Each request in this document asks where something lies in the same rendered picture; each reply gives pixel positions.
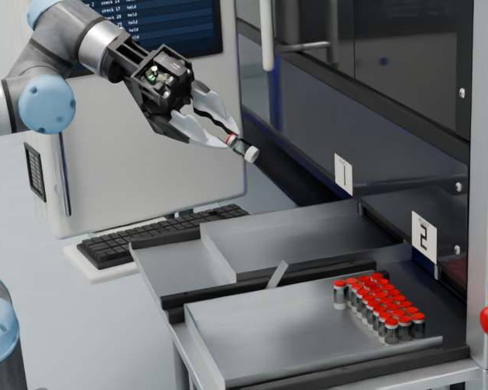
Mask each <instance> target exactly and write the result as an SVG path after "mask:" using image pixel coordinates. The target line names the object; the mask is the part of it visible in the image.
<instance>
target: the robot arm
mask: <svg viewBox="0 0 488 390"><path fill-rule="evenodd" d="M26 19H27V22H28V25H29V27H30V28H31V29H32V30H33V34H32V35H31V38H30V40H29V42H28V43H27V44H26V46H25V48H24V50H23V51H22V52H21V54H20V55H19V58H18V59H17V61H16V62H15V63H14V65H13V67H12V69H11V70H10V71H9V73H8V75H7V76H6V77H4V79H2V80H0V136H3V135H11V134H14V133H19V132H27V131H32V130H33V131H34V132H38V133H40V134H44V135H52V134H56V133H58V132H61V131H63V130H64V129H65V128H66V127H67V126H68V125H69V124H70V123H71V122H72V121H73V119H74V115H75V111H76V101H75V99H74V93H73V91H72V89H71V87H70V85H69V84H68V82H66V81H65V80H66V79H67V77H68V75H69V74H70V72H71V71H72V69H73V68H74V66H75V63H76V62H77V61H78V62H80V63H81V64H82V65H84V66H85V67H87V68H88V69H89V70H91V71H92V72H94V73H95V74H97V75H98V76H99V77H102V78H105V79H107V80H108V81H110V82H111V83H113V84H117V83H119V82H121V81H123V82H124V83H125V85H126V86H127V88H128V90H129V92H130V94H131V95H132V97H133V98H134V100H135V101H136V103H137V104H138V106H139V108H140V110H141V112H142V113H143V115H144V116H145V118H146V120H147V121H148V122H149V125H150V126H151V128H152V130H153V131H154V132H155V133H156V134H159V135H164V136H166V137H168V138H171V139H175V140H177V141H180V142H184V143H187V144H189V143H190V144H192V145H197V146H200V147H205V148H210V149H227V148H228V147H229V145H227V144H226V143H225V142H223V141H222V140H221V139H220V138H218V137H215V136H213V135H210V134H209V133H208V132H207V131H206V129H204V128H202V127H201V124H200V123H199V121H198V120H197V119H196V118H194V117H193V116H192V115H189V114H188V115H186V114H184V115H182V114H181V113H180V109H182V107H183V106H185V105H190V104H191V99H192V100H193V109H194V113H195V114H197V115H199V116H201V117H207V118H209V119H211V120H212V122H213V123H214V124H215V125H217V126H219V127H222V128H223V129H224V130H225V132H226V133H227V134H228V135H231V134H233V133H234V134H235V135H237V136H239V130H238V127H237V124H236V123H235V121H234V119H233V117H232V116H231V115H230V114H229V112H228V111H227V110H226V108H225V105H224V102H223V100H222V98H221V97H220V95H218V94H217V93H215V92H214V91H211V90H210V89H209V88H208V87H207V86H206V85H205V84H203V83H202V82H200V81H199V80H195V79H194V71H193V69H192V62H191V61H190V60H188V59H186V58H185V57H183V56H181V55H180V54H179V53H177V52H176V51H174V50H172V49H171V48H170V47H168V46H167V45H165V44H163V45H162V46H161V47H160V48H159V49H158V50H153V51H152V52H151V53H149V52H148V51H146V50H145V49H143V48H142V47H141V44H140V42H138V41H137V40H135V39H133V38H132V36H131V35H130V34H129V33H127V32H126V31H125V29H124V28H123V27H120V28H119V27H118V26H117V25H115V24H114V23H112V22H110V21H109V20H107V19H106V18H105V17H104V16H102V15H100V14H99V13H97V12H96V11H95V10H93V9H91V8H90V7H89V6H87V5H85V4H84V3H83V2H82V1H81V0H32V2H31V3H30V5H29V12H28V13H27V15H26ZM161 51H162V52H161ZM160 52H161V53H160ZM158 53H160V54H159V55H158V56H156V55H157V54H158ZM172 53H173V54H175V55H176V56H178V57H180V58H181V59H182V60H183V61H184V63H185V65H184V64H183V63H181V62H180V61H179V60H177V59H175V58H174V57H172ZM19 333H20V328H19V320H18V318H17V316H16V314H15V310H14V309H13V305H12V297H11V295H10V292H9V290H8V288H7V287H6V285H5V283H4V282H3V281H2V280H1V279H0V390H28V388H27V381H26V372H25V367H24V361H23V356H22V347H21V341H20V336H19Z"/></svg>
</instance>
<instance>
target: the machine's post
mask: <svg viewBox="0 0 488 390"><path fill-rule="evenodd" d="M485 307H488V0H474V15H473V82H472V117H471V151H470V185H469V252H468V286H467V321H466V344H467V345H468V346H469V358H470V359H471V360H472V361H473V362H474V363H475V364H476V365H478V366H479V378H477V379H473V380H469V381H466V387H465V390H488V386H487V375H488V335H487V334H485V333H484V331H483V329H482V327H481V325H480V321H479V315H480V312H481V311H482V310H483V309H484V308H485Z"/></svg>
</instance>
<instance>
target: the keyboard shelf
mask: <svg viewBox="0 0 488 390"><path fill-rule="evenodd" d="M159 221H166V218H165V217H163V216H160V217H155V218H150V219H147V220H144V221H138V222H135V223H131V224H125V225H122V226H118V227H112V228H109V229H105V230H102V231H96V232H92V233H89V234H88V237H89V238H94V237H99V236H101V235H104V234H106V235H108V234H110V233H113V232H115V233H116V232H117V231H125V230H126V229H130V228H131V229H133V228H135V227H141V226H143V225H146V224H148V225H149V224H152V223H155V222H159ZM77 244H80V243H77ZM77 244H74V245H68V246H66V247H64V248H63V250H62V253H63V257H65V259H66V260H68V261H69V263H70V264H71V265H72V266H73V267H74V268H75V269H76V270H77V271H78V272H79V273H80V274H81V275H82V276H83V278H84V279H85V280H86V281H87V282H88V283H89V284H91V285H97V284H99V283H103V282H108V281H112V280H114V279H120V278H123V277H126V276H129V275H135V274H138V273H140V272H139V270H138V268H137V266H136V263H135V261H134V262H128V263H125V264H121V265H116V266H112V267H110V268H106V269H101V270H98V269H96V268H95V267H94V266H93V265H92V264H91V263H90V262H89V261H88V260H87V259H86V258H85V257H84V256H83V255H82V254H81V253H80V252H79V251H78V250H77Z"/></svg>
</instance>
